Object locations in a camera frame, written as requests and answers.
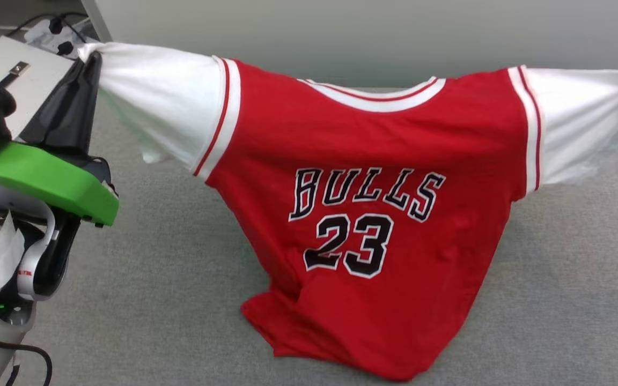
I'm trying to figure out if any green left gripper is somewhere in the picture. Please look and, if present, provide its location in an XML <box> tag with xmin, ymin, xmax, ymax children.
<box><xmin>0</xmin><ymin>51</ymin><xmax>121</xmax><ymax>227</ymax></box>

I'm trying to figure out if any red and white Bulls jersey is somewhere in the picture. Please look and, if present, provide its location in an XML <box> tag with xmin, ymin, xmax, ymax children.
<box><xmin>77</xmin><ymin>42</ymin><xmax>618</xmax><ymax>382</ymax></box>

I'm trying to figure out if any white equipment case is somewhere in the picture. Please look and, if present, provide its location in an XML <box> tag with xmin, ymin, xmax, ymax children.
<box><xmin>0</xmin><ymin>36</ymin><xmax>77</xmax><ymax>141</ymax></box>

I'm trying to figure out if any white power strip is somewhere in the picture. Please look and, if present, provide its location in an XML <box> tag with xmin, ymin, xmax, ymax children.
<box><xmin>24</xmin><ymin>18</ymin><xmax>93</xmax><ymax>55</ymax></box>

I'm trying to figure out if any grey fabric table cover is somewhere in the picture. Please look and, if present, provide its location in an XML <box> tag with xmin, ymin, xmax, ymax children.
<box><xmin>0</xmin><ymin>86</ymin><xmax>618</xmax><ymax>386</ymax></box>

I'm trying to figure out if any black case carry handle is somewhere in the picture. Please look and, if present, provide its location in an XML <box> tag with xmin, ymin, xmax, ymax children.
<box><xmin>0</xmin><ymin>60</ymin><xmax>31</xmax><ymax>93</ymax></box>

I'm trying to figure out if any grey metal partition post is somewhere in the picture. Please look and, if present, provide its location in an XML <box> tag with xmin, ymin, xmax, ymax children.
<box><xmin>80</xmin><ymin>0</ymin><xmax>113</xmax><ymax>43</ymax></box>

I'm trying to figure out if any black floor cable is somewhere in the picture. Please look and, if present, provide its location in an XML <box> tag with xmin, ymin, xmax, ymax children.
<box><xmin>0</xmin><ymin>12</ymin><xmax>91</xmax><ymax>50</ymax></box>

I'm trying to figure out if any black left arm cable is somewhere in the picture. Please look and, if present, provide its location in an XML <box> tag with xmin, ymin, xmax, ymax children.
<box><xmin>0</xmin><ymin>326</ymin><xmax>53</xmax><ymax>386</ymax></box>

